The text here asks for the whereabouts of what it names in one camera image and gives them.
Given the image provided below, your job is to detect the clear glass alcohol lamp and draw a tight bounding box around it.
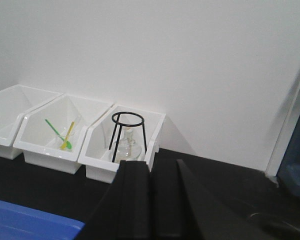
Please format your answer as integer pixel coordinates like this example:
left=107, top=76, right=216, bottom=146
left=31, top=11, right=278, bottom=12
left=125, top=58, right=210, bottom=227
left=114, top=127, right=142, bottom=163

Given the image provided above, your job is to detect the left white storage bin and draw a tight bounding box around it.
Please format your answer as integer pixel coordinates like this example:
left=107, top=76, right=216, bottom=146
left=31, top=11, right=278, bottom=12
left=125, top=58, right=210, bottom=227
left=0, top=84, right=62, bottom=160

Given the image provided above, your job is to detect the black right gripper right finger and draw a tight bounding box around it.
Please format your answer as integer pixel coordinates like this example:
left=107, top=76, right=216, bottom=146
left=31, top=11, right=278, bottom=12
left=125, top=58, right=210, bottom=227
left=151, top=159, right=272, bottom=240

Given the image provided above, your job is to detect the right white storage bin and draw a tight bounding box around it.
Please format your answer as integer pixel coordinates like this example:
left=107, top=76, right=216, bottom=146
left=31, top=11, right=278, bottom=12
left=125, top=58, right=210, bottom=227
left=78, top=104, right=166, bottom=184

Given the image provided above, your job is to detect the grey pegboard drying rack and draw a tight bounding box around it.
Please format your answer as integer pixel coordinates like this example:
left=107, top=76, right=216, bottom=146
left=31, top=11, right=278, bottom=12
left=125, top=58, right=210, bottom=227
left=277, top=116, right=300, bottom=198

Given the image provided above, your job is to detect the white storage bin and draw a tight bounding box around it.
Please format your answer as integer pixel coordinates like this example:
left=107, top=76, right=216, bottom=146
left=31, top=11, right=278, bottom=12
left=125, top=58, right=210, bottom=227
left=78, top=104, right=166, bottom=184
left=13, top=94, right=113, bottom=174
left=0, top=84, right=62, bottom=160

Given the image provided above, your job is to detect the green plastic spatula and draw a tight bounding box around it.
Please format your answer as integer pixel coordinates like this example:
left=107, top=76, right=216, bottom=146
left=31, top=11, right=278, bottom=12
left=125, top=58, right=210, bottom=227
left=45, top=119, right=72, bottom=150

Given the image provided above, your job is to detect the black wire tripod stand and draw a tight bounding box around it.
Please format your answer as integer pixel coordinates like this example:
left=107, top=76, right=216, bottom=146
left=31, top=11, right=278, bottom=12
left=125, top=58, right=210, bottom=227
left=108, top=111, right=148, bottom=163

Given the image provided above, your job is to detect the black sink basin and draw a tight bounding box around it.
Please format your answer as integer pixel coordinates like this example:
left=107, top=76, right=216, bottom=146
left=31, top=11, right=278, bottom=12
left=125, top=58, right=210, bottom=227
left=246, top=212, right=300, bottom=240

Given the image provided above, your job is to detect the blue plastic tray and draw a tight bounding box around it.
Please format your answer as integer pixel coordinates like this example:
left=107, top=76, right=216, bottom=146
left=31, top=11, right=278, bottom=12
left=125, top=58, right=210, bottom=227
left=0, top=200, right=85, bottom=240

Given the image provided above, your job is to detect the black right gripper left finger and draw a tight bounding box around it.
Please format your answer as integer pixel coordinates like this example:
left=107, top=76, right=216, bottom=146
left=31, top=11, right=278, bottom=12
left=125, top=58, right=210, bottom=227
left=81, top=161, right=151, bottom=240

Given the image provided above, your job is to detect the middle white storage bin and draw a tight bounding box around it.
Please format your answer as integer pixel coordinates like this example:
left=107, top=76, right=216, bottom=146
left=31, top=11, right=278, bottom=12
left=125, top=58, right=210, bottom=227
left=13, top=94, right=113, bottom=174

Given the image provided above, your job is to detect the yellow plastic spatula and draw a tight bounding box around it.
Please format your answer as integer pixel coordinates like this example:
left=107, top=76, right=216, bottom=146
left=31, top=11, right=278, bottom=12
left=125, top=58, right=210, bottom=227
left=59, top=121, right=75, bottom=150

